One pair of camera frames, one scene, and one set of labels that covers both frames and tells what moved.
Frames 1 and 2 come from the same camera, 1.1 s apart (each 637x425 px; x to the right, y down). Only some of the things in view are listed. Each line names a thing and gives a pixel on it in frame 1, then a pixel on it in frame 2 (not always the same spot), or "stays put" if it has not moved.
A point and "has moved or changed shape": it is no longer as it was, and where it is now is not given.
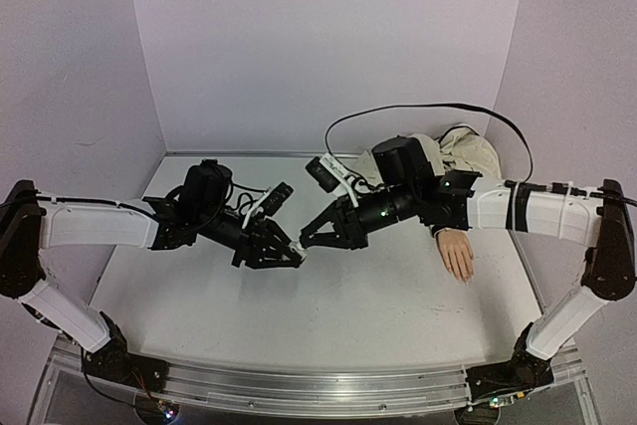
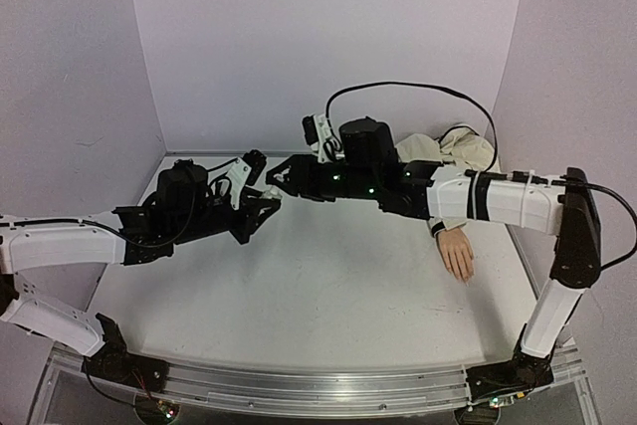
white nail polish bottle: [295, 246] has moved or changed shape
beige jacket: [460, 148] stays put
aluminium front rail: [315, 392] stays put
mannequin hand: [457, 253] stays put
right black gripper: [349, 224] -> [306, 176]
